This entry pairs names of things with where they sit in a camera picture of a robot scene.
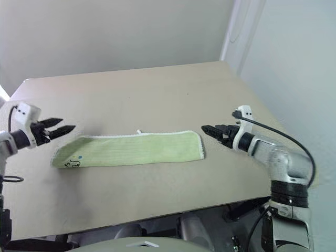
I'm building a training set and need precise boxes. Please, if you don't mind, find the light green striped towel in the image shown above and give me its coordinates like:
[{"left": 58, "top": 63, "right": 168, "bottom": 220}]
[{"left": 49, "top": 129, "right": 206, "bottom": 169}]

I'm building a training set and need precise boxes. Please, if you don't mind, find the grey robot torso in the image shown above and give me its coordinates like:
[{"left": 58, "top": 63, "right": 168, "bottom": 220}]
[{"left": 54, "top": 209, "right": 263, "bottom": 252}]

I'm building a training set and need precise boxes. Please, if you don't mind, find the thin white wall cord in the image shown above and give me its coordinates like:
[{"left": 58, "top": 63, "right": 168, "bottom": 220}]
[{"left": 228, "top": 14, "right": 249, "bottom": 45}]

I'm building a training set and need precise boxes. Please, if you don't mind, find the black right elbow cable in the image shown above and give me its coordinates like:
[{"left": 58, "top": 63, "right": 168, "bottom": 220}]
[{"left": 248, "top": 206, "right": 271, "bottom": 252}]

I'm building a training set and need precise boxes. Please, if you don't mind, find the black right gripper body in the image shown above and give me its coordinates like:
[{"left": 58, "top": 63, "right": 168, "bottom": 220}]
[{"left": 221, "top": 125, "right": 242, "bottom": 151}]

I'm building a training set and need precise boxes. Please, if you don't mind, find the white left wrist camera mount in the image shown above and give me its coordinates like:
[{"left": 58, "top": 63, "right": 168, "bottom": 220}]
[{"left": 13, "top": 103, "right": 43, "bottom": 150}]

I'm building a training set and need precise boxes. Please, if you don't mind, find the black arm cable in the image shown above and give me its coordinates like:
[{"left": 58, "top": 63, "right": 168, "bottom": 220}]
[
  {"left": 236, "top": 116, "right": 316, "bottom": 189},
  {"left": 2, "top": 104, "right": 25, "bottom": 184}
]

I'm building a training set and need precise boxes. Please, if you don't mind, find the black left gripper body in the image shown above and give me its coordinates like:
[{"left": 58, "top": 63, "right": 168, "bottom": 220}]
[{"left": 30, "top": 121, "right": 53, "bottom": 147}]

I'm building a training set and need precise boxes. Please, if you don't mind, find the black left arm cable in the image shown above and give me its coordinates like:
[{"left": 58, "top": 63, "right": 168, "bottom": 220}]
[{"left": 2, "top": 104, "right": 25, "bottom": 184}]

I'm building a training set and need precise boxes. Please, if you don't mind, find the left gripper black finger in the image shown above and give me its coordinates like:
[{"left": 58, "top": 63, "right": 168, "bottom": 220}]
[
  {"left": 41, "top": 118, "right": 64, "bottom": 130},
  {"left": 49, "top": 124, "right": 77, "bottom": 141}
]

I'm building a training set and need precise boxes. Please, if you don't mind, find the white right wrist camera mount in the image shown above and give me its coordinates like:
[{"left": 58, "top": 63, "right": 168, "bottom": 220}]
[{"left": 232, "top": 104, "right": 260, "bottom": 151}]

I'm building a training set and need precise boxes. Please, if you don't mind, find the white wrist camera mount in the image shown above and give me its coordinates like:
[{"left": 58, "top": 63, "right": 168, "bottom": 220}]
[
  {"left": 13, "top": 103, "right": 43, "bottom": 150},
  {"left": 232, "top": 104, "right": 260, "bottom": 151}
]

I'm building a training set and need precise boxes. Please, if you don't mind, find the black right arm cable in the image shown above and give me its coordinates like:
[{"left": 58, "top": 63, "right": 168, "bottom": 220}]
[{"left": 236, "top": 116, "right": 316, "bottom": 189}]

